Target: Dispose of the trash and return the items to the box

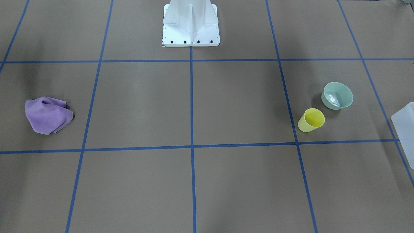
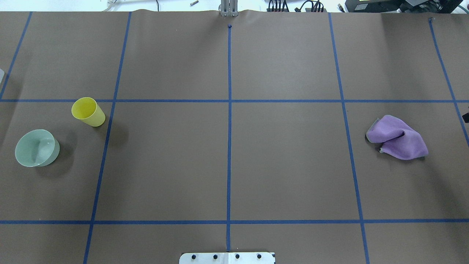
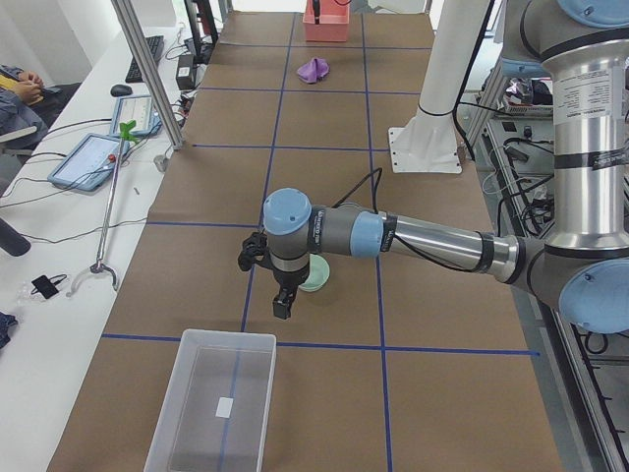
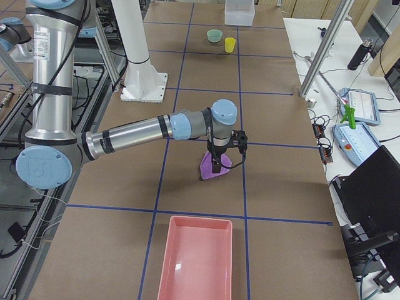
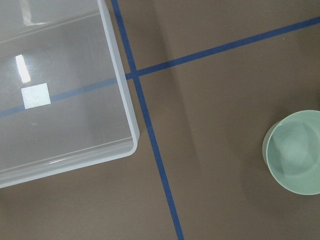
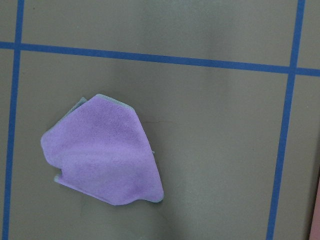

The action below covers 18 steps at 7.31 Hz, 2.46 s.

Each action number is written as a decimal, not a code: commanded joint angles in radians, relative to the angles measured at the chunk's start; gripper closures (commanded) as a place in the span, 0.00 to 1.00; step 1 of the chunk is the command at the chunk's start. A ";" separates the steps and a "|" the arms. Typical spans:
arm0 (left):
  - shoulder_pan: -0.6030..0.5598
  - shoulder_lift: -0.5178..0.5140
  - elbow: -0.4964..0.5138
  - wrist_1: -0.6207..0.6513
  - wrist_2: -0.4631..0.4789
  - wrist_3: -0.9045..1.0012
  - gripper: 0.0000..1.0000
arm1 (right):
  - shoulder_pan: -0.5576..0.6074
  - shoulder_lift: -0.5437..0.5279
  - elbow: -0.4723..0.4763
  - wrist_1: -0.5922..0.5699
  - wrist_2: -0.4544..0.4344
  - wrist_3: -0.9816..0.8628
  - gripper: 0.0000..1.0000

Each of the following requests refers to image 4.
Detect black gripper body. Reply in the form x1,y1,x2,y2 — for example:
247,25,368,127
207,137,231,161

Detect purple cloth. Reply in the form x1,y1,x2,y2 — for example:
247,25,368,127
200,152,232,180

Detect yellow plastic cup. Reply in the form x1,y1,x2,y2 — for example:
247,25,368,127
224,37,236,53

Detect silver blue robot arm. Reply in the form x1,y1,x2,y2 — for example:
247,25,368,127
16,1,241,189

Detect pink plastic bin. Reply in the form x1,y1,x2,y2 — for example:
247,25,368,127
157,216,233,299

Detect small metal cylinder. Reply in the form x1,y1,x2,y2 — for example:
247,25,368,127
307,97,317,109

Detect green ceramic bowl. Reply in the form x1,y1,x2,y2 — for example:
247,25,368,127
206,29,223,43

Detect clear plastic bin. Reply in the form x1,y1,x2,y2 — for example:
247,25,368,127
224,0,255,26

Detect near blue teach pendant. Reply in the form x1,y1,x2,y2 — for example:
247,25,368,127
332,122,381,167

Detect blue teach pendant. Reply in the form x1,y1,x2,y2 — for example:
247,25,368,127
339,88,381,126
332,122,381,167

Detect far blue teach pendant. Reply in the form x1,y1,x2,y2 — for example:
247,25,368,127
339,88,381,126

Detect black laptop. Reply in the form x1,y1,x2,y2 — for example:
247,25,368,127
331,144,400,238

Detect black water bottle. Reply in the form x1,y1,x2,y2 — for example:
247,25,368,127
347,38,373,71

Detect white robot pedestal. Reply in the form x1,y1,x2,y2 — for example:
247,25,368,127
112,0,168,103

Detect green handled reacher grabber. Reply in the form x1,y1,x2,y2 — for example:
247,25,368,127
318,71,356,129

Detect aluminium frame post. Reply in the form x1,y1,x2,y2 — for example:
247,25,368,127
299,0,354,98

